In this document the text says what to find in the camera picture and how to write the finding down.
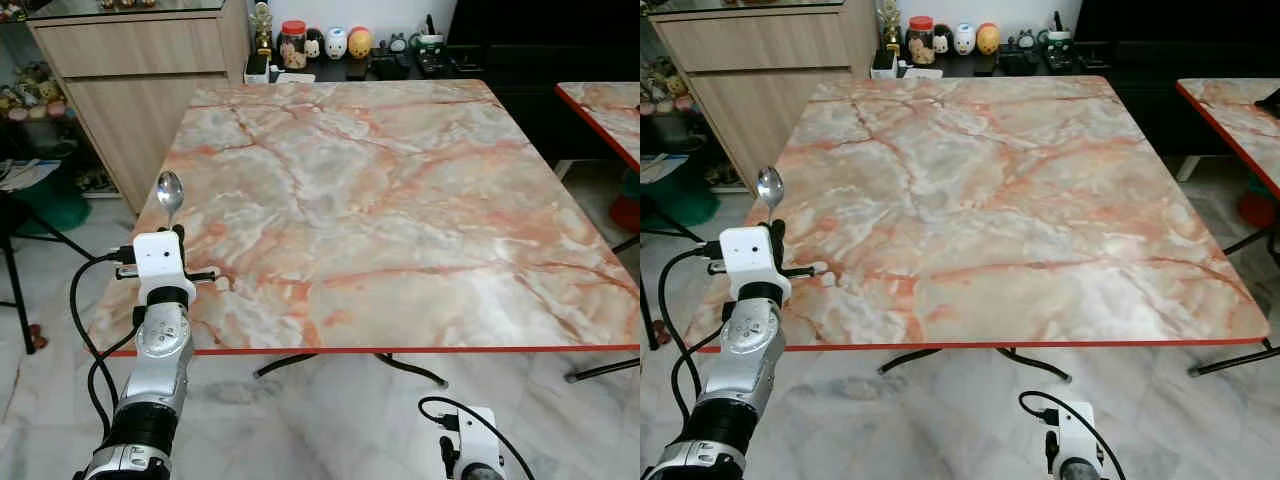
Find silver metal spoon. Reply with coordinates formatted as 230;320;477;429
756;166;785;225
157;170;186;231

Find black television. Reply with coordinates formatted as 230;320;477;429
447;0;641;76
1075;0;1280;79

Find black metal stand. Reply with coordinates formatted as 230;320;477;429
640;200;706;351
0;190;96;353

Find pile of plush toys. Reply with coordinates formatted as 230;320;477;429
0;60;71;121
640;55;701;116

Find white papers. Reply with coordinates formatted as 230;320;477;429
640;153;691;184
0;160;61;191

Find red round object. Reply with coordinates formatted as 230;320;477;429
1236;190;1279;229
610;194;641;234

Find light wooden cabinet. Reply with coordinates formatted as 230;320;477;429
27;0;251;216
648;0;879;191

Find black curved table leg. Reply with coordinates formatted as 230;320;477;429
1188;340;1280;378
995;347;1071;383
373;352;449;389
564;357;641;384
253;352;323;380
878;348;946;376

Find green bag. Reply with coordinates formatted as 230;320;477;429
10;165;93;236
645;155;721;229

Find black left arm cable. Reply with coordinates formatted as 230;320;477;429
656;240;723;426
68;245;138;441

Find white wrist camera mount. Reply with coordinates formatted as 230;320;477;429
455;406;501;471
718;226;793;303
1045;401;1101;469
133;230;193;307

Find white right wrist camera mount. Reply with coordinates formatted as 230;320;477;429
1045;401;1101;469
455;406;501;471

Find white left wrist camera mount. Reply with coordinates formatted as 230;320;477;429
133;230;193;307
718;226;793;303

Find red lid snack jar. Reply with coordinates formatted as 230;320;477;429
278;19;309;71
906;15;936;67

